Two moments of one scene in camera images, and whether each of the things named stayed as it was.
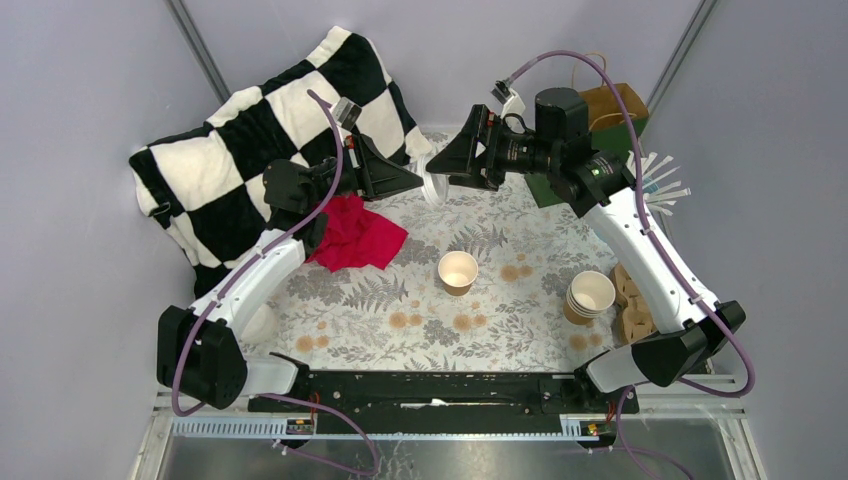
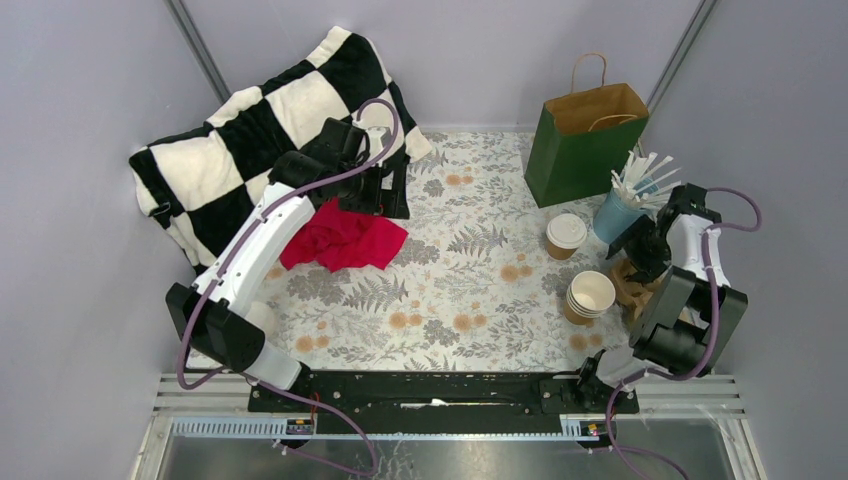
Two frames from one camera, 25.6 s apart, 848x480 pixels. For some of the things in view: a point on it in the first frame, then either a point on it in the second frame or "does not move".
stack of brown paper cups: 589,294 does not move
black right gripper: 458,157 -> 647,269
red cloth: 357,237 does not move
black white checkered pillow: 204,189 does not move
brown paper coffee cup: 457,270 -> 565,233
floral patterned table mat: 402,319 does not move
